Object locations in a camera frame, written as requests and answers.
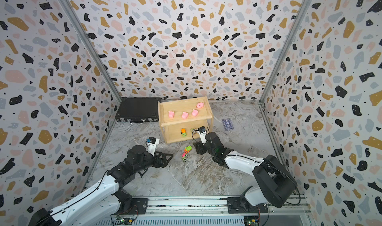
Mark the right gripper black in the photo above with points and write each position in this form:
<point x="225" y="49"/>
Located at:
<point x="198" y="146"/>

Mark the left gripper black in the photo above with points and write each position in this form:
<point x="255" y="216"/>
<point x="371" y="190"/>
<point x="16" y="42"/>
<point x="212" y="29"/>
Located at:
<point x="158" y="164"/>

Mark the orange green dump truck toy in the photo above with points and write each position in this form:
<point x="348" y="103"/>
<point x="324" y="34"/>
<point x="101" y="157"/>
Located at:
<point x="187" y="149"/>

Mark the green pink mixer truck toy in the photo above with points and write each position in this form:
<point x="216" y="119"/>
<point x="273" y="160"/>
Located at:
<point x="184" y="157"/>

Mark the green orange mixer truck toy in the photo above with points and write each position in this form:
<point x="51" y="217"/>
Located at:
<point x="183" y="132"/>

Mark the pink toy pig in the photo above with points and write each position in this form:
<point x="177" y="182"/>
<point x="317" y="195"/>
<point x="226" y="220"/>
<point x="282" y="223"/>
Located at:
<point x="184" y="115"/>
<point x="200" y="105"/>
<point x="171" y="114"/>
<point x="195" y="113"/>

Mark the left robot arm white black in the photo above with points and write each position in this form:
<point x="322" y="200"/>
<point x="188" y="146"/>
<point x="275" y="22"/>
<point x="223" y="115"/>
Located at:
<point x="107" y="196"/>

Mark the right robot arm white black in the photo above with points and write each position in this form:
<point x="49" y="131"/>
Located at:
<point x="274" y="183"/>

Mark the blue card deck box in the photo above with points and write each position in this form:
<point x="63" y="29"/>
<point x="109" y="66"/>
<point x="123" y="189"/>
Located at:
<point x="227" y="124"/>

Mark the wooden two-tier shelf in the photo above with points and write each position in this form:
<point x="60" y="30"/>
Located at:
<point x="178" y="119"/>

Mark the black briefcase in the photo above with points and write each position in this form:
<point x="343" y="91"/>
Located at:
<point x="138" y="110"/>

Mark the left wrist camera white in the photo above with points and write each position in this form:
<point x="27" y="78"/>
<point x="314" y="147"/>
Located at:
<point x="151" y="144"/>

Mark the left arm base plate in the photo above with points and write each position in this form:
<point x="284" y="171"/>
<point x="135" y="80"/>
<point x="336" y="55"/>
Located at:
<point x="134" y="206"/>

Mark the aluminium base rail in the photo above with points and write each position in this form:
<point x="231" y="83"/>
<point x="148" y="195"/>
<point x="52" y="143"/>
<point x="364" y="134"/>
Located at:
<point x="207" y="211"/>

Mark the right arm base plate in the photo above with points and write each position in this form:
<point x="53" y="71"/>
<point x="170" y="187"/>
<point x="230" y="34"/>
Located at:
<point x="237" y="205"/>

